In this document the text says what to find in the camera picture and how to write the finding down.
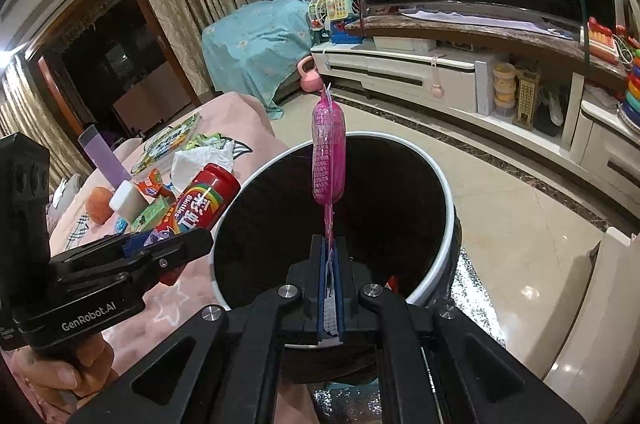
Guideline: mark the teal cloth cover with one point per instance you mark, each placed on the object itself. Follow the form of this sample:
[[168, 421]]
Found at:
[[260, 44]]

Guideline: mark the red toy phone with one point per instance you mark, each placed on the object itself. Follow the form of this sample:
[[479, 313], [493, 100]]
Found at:
[[602, 41]]

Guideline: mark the blue snack wrapper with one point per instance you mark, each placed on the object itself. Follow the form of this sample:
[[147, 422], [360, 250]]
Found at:
[[121, 225]]

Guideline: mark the colourful picture book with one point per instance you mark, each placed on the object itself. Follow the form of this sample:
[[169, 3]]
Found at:
[[165, 139]]

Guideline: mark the green snack wrapper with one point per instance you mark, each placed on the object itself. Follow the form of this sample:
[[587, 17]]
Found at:
[[205, 140]]

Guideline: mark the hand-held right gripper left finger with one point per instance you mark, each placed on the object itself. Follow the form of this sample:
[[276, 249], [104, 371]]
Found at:
[[323, 276]]

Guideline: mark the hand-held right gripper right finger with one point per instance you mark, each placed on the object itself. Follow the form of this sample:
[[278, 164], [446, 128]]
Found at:
[[340, 276]]

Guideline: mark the green milk carton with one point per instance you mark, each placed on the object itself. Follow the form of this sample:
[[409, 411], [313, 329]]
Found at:
[[152, 213]]

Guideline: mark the purple plastic cup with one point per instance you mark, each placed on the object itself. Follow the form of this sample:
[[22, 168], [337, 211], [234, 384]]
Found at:
[[107, 159]]

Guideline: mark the pink kettlebell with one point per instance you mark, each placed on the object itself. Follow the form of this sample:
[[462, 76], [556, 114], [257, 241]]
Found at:
[[311, 79]]

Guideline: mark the wooden framed glass door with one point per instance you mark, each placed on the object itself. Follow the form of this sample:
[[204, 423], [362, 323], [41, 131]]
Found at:
[[100, 64]]

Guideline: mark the colourful toy cash register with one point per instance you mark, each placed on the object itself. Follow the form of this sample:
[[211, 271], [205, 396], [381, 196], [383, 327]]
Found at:
[[340, 11]]

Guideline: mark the white TV cabinet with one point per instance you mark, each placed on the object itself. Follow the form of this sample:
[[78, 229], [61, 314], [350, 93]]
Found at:
[[400, 69]]

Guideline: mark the orange snack packet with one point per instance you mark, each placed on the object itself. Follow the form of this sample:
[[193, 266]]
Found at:
[[150, 186]]

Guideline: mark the red wrapper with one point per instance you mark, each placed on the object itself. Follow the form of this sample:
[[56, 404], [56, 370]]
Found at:
[[392, 285]]

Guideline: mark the wooden toy house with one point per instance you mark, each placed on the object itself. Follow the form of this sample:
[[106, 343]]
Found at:
[[526, 104]]

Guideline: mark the silver glitter mat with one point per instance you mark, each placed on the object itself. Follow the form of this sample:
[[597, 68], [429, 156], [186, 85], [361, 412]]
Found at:
[[480, 299]]

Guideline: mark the colourful stacking rings toy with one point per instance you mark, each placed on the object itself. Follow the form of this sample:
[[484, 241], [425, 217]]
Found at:
[[634, 89]]

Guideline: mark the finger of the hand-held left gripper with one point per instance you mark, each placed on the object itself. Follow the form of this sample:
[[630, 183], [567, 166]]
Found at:
[[136, 242], [185, 246]]

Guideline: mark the red candy can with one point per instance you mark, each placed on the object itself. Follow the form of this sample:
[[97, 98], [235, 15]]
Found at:
[[205, 199]]

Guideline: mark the cream glossy furniture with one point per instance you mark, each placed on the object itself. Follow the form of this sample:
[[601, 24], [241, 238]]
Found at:
[[615, 304]]

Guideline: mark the person's left hand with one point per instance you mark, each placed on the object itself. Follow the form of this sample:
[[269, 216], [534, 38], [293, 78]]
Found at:
[[55, 371]]

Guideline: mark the grey white pillow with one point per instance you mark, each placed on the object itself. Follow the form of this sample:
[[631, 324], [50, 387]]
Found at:
[[67, 191]]

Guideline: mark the orange ball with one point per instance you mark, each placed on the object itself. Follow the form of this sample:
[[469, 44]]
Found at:
[[100, 204]]

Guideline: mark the white tissue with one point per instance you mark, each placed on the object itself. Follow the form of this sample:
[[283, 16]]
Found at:
[[192, 161]]

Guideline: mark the pink snack wrapper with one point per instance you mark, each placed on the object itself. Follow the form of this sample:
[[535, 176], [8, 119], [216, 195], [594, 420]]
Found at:
[[327, 154]]

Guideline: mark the white trash bin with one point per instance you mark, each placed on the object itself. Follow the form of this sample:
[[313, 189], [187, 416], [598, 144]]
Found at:
[[400, 184]]

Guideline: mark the white foam block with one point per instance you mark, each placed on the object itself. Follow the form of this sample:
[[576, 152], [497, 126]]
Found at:
[[127, 199]]

